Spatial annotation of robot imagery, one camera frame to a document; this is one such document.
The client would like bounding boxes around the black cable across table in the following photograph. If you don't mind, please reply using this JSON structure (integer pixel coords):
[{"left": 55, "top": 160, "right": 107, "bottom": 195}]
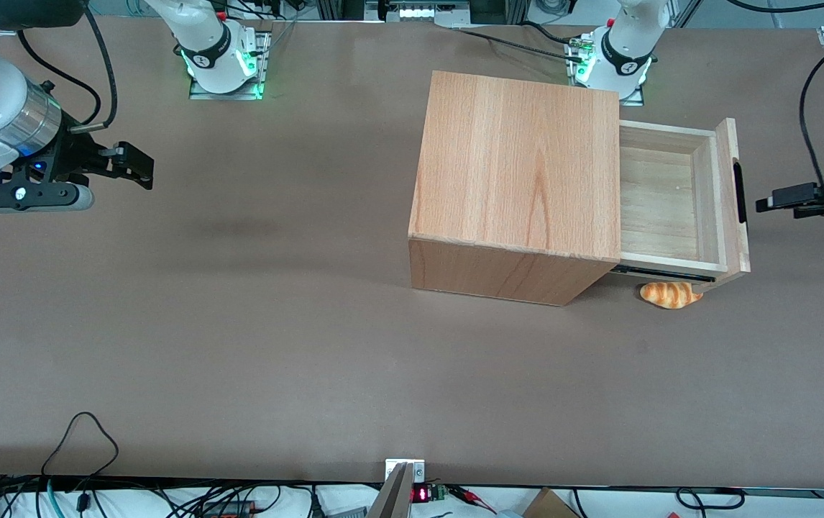
[{"left": 454, "top": 24, "right": 587, "bottom": 64}]

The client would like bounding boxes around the wooden slat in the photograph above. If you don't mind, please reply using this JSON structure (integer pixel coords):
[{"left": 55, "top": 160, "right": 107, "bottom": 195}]
[{"left": 367, "top": 463, "right": 414, "bottom": 518}]

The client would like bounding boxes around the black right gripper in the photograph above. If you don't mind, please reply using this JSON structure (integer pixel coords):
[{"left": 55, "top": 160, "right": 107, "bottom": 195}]
[{"left": 6, "top": 132, "right": 155, "bottom": 191}]

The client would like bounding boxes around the black looped table cable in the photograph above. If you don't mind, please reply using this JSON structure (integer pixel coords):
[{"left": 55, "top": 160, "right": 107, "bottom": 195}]
[{"left": 41, "top": 412, "right": 120, "bottom": 480}]

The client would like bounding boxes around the silver lit device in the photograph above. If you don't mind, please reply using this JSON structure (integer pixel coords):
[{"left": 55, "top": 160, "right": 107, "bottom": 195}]
[{"left": 380, "top": 0, "right": 472, "bottom": 24}]

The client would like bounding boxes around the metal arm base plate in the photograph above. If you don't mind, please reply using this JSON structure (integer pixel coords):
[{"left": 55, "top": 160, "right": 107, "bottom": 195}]
[
  {"left": 188, "top": 30, "right": 273, "bottom": 101},
  {"left": 564, "top": 40, "right": 646, "bottom": 107}
]

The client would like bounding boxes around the silver camera mount bracket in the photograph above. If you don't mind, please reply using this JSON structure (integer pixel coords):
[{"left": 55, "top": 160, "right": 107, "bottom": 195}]
[{"left": 385, "top": 459, "right": 426, "bottom": 484}]

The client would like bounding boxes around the brown cardboard piece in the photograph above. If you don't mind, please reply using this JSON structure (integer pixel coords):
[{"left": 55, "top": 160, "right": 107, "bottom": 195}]
[{"left": 523, "top": 488, "right": 580, "bottom": 518}]

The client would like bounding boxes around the orange striped bread roll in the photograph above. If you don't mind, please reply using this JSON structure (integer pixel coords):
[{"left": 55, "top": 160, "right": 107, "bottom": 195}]
[{"left": 640, "top": 281, "right": 705, "bottom": 310}]

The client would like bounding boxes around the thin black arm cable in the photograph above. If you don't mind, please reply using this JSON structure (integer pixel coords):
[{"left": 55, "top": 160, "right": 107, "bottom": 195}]
[{"left": 18, "top": 30, "right": 104, "bottom": 127}]

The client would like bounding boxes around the black coiled cable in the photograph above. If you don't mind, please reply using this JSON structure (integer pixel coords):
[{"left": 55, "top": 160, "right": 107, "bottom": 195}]
[{"left": 674, "top": 487, "right": 747, "bottom": 511}]

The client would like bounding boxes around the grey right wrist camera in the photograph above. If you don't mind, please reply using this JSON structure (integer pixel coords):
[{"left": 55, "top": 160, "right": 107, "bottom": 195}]
[{"left": 0, "top": 183, "right": 96, "bottom": 214}]

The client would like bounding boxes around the wooden drawer with black handle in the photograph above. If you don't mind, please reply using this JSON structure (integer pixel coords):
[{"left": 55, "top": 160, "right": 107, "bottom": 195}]
[{"left": 610, "top": 117, "right": 752, "bottom": 293}]

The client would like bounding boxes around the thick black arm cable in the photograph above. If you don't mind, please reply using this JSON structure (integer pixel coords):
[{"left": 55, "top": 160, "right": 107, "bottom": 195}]
[{"left": 70, "top": 6, "right": 119, "bottom": 133}]

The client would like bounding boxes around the wooden drawer cabinet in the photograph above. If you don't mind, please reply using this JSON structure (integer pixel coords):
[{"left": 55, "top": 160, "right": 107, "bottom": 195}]
[{"left": 408, "top": 70, "right": 623, "bottom": 307}]

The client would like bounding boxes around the red alligator clip lead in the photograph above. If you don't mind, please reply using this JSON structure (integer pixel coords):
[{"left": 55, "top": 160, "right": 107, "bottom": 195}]
[{"left": 447, "top": 486, "right": 498, "bottom": 514}]

